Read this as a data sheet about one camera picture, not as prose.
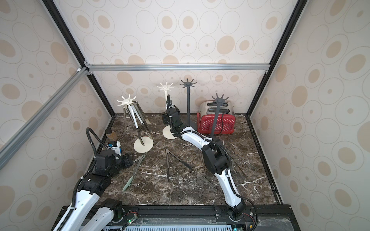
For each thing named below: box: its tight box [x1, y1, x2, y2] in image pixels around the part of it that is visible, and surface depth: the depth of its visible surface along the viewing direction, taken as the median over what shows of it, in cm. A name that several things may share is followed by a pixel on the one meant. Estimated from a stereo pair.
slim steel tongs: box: [122, 103, 128, 131], surface depth 73 cm
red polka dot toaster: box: [196, 101, 237, 134], surface depth 102 cm
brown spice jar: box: [105, 128, 119, 142], surface depth 101 cm
